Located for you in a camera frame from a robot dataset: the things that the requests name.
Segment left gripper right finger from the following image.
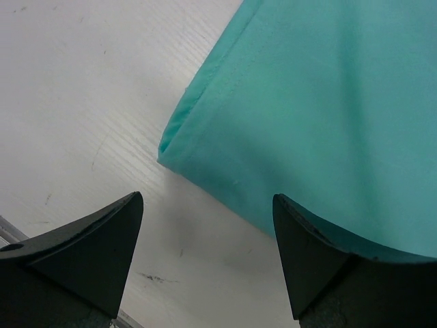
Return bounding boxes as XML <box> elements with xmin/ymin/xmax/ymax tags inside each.
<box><xmin>272</xmin><ymin>194</ymin><xmax>436</xmax><ymax>327</ymax></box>

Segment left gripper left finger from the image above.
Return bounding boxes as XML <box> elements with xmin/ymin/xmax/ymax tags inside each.
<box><xmin>1</xmin><ymin>191</ymin><xmax>143</xmax><ymax>327</ymax></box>

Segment teal t-shirt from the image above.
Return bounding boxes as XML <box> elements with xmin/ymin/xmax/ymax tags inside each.
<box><xmin>158</xmin><ymin>1</ymin><xmax>436</xmax><ymax>256</ymax></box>

